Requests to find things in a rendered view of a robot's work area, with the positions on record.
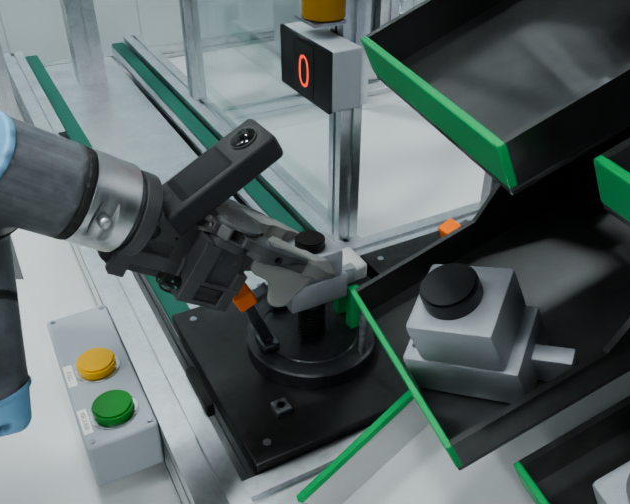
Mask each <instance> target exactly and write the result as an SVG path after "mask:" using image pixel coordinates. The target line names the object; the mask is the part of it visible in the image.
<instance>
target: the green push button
mask: <svg viewBox="0 0 630 504"><path fill-rule="evenodd" d="M91 410H92V414H93V418H94V420H95V421H96V422H97V423H99V424H101V425H106V426H112V425H117V424H120V423H122V422H124V421H125V420H127V419H128V418H129V417H130V416H131V415H132V413H133V411H134V402H133V398H132V396H131V395H130V393H128V392H126V391H124V390H110V391H107V392H104V393H102V394H101V395H99V396H98V397H97V398H96V399H95V400H94V402H93V404H92V407H91Z"/></svg>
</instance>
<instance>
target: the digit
mask: <svg viewBox="0 0 630 504"><path fill-rule="evenodd" d="M293 41H294V87H296V88H297V89H299V90H300V91H301V92H303V93H304V94H306V95H307V96H309V97H310V98H311V99H313V48H312V47H310V46H309V45H307V44H305V43H304V42H302V41H300V40H298V39H297V38H295V37H293Z"/></svg>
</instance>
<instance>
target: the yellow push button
mask: <svg viewBox="0 0 630 504"><path fill-rule="evenodd" d="M115 366H116V359H115V355H114V353H113V352H112V351H111V350H109V349H106V348H93V349H90V350H88V351H86V352H84V353H83V354H82V355H80V357H79V358H78V359H77V361H76V367H77V371H78V374H79V375H80V376H81V377H83V378H85V379H89V380H94V379H100V378H103V377H105V376H107V375H108V374H110V373H111V372H112V371H113V370H114V368H115Z"/></svg>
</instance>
